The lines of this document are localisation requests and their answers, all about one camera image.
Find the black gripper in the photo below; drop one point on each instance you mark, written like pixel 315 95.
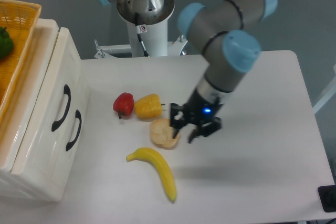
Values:
pixel 196 111

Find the white top drawer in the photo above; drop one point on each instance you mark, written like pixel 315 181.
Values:
pixel 55 99

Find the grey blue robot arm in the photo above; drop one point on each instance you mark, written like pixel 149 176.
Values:
pixel 217 33

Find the white drawer cabinet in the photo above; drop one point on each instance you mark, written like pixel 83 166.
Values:
pixel 35 183

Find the round pale bread roll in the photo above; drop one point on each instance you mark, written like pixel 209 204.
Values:
pixel 161 133

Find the yellow bell pepper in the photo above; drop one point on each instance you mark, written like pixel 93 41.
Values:
pixel 148 107

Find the yellow banana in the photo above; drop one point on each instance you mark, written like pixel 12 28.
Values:
pixel 154 158

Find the red bell pepper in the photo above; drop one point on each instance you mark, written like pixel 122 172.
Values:
pixel 123 105

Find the black device at edge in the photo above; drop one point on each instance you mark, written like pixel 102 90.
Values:
pixel 327 197

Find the green bell pepper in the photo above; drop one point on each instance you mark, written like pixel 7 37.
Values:
pixel 7 44

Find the orange woven basket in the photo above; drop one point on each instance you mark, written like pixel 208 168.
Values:
pixel 18 19

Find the black lower drawer handle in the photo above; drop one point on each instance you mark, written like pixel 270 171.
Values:
pixel 76 130

